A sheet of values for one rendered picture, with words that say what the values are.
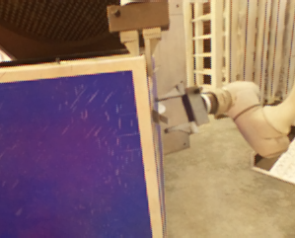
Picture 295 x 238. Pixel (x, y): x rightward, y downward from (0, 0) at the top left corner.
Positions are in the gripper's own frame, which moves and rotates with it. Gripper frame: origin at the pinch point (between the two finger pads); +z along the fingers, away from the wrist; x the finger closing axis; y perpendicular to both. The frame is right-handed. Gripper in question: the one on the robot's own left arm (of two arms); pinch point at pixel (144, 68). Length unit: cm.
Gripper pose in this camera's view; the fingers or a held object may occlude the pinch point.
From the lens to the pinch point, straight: 49.9
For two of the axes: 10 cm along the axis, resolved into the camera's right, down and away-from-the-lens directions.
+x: 9.9, -0.8, -0.8
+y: -0.6, 1.5, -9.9
